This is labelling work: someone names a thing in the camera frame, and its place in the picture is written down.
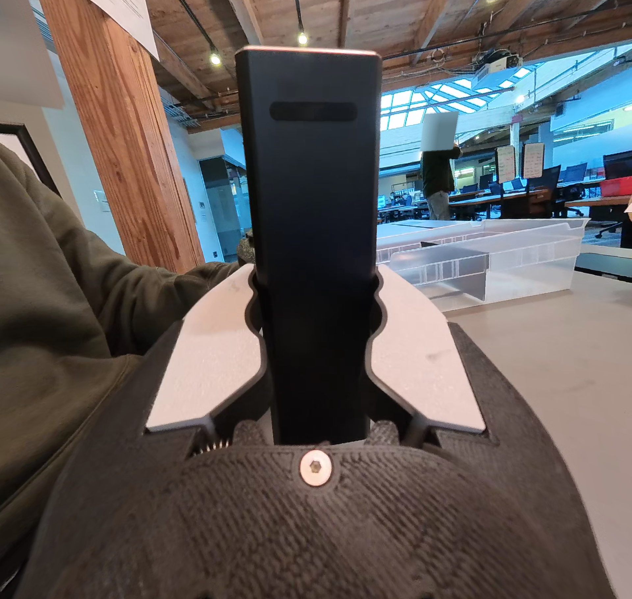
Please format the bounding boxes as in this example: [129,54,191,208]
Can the wooden office table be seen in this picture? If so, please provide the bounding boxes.
[447,189,551,220]

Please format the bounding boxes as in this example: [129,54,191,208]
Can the black computer monitor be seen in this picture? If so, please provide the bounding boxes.
[603,151,632,180]

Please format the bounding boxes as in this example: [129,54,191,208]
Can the standing whiteboard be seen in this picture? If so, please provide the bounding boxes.
[495,145,517,184]
[522,143,545,180]

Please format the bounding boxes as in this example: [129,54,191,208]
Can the black picture frame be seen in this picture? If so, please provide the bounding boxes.
[0,122,61,200]

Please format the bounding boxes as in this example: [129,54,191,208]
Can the person's green sweatshirt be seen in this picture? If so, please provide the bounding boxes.
[0,145,149,575]

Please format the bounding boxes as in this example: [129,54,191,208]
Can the white paper notice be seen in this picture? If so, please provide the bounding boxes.
[76,0,160,61]

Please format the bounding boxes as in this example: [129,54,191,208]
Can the black flat panel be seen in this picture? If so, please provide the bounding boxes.
[574,244,632,283]

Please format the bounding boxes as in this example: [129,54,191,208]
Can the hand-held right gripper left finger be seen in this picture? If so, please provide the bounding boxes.
[146,263,271,434]

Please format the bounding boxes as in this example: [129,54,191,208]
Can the clear plastic bin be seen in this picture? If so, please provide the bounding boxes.
[376,219,499,265]
[389,218,592,313]

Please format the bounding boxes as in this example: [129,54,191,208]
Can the ceiling projector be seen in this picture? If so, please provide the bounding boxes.
[473,48,525,75]

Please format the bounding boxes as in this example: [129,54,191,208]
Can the white board panel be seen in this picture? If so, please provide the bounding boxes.
[0,0,66,111]

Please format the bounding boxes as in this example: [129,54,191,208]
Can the black office chair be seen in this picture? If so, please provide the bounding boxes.
[528,165,563,218]
[562,163,589,202]

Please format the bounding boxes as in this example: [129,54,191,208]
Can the wooden pillar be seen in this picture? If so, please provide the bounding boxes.
[27,0,205,274]

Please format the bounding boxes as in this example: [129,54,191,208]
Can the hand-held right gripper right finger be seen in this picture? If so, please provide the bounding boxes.
[364,264,487,434]

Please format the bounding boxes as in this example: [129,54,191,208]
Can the grey desk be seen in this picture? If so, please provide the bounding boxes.
[375,243,632,599]

